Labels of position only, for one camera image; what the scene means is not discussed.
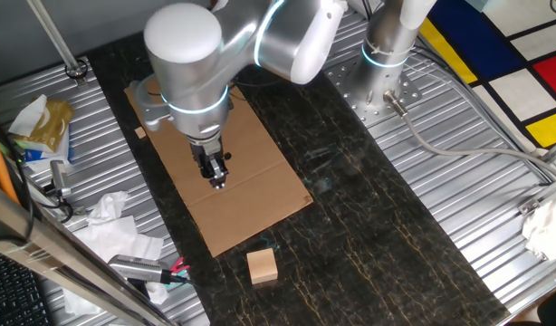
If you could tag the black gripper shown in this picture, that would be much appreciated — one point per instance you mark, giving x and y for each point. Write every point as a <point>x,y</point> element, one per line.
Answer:
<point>208,153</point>

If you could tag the large wooden block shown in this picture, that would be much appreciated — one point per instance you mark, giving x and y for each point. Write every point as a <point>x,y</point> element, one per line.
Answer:
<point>262,267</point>

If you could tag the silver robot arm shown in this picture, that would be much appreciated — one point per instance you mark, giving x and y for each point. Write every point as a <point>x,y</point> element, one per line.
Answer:
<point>192,68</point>

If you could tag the brown cardboard sheet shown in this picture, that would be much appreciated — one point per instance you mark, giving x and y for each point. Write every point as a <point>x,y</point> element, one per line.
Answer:
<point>260,199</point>

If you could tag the small wooden cube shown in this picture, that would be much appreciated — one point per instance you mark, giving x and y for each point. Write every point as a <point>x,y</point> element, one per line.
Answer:
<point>140,132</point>

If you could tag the red plastic clip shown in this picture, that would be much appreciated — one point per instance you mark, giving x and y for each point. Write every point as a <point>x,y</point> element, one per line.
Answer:
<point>178,265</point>

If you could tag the teal plastic clip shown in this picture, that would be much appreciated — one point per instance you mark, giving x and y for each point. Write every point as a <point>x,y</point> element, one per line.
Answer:
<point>182,273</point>

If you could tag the crumpled white tissue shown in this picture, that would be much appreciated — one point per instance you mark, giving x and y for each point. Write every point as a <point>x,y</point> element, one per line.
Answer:
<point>107,206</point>

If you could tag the large flat white tissue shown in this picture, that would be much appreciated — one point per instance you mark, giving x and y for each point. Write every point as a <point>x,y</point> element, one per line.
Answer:
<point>119,242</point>

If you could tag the yellow tissue box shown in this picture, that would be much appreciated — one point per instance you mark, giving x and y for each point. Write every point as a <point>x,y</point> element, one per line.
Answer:
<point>54,124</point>

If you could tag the black marble pattern mat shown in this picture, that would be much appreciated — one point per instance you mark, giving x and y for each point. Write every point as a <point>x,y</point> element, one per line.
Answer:
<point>373,226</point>

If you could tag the blue white tissue pack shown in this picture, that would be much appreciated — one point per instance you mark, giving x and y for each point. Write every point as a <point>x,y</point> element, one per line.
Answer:
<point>38,156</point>

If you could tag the wrinkled white tissue sheet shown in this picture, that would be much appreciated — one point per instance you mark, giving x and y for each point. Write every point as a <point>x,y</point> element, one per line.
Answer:
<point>79,303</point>

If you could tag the metal pole with base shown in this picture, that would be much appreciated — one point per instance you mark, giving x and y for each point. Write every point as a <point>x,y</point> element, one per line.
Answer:
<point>56,38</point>

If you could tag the black keyboard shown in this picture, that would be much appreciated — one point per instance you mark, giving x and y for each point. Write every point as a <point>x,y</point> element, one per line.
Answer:
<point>11,294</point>

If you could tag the colourful mondrian pattern mat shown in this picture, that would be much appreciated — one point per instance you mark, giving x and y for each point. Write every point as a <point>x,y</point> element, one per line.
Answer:
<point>477,41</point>

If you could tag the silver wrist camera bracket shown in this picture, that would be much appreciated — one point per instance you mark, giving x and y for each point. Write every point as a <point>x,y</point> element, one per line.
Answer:
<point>149,115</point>

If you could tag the silver ribbed camera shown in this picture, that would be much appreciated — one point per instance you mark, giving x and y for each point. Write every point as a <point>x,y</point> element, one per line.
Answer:
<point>135,268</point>

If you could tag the silver camera on stand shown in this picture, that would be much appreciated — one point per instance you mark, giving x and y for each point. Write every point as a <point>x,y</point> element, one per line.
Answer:
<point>60,176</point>

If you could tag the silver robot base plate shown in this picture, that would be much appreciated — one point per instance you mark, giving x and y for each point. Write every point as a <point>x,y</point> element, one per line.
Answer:
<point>350,97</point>

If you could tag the aluminium frame bar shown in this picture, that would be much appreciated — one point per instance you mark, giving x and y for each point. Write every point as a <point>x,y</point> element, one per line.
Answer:
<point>56,251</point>

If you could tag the aluminium corner bracket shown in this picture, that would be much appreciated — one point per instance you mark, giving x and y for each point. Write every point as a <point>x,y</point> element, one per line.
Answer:
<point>529,206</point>

